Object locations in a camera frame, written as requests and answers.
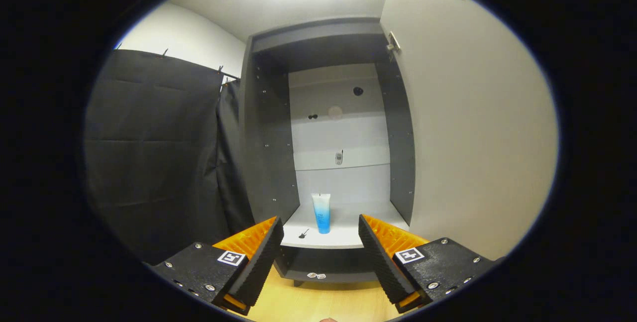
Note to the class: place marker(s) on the metal door hinge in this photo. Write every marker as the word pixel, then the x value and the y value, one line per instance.
pixel 393 43

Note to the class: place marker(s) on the white cabinet shelf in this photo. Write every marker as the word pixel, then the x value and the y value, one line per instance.
pixel 343 230

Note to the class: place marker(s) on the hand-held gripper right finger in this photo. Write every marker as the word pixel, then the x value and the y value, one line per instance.
pixel 380 262

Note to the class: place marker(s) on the beige cabinet door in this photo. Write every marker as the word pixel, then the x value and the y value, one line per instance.
pixel 477 128

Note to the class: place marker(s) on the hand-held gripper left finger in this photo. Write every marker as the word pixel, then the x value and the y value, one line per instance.
pixel 264 267

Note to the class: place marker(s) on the black backdrop cloth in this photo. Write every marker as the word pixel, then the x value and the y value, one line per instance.
pixel 159 153

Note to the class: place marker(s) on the blue and white tube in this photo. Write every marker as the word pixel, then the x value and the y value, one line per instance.
pixel 322 212

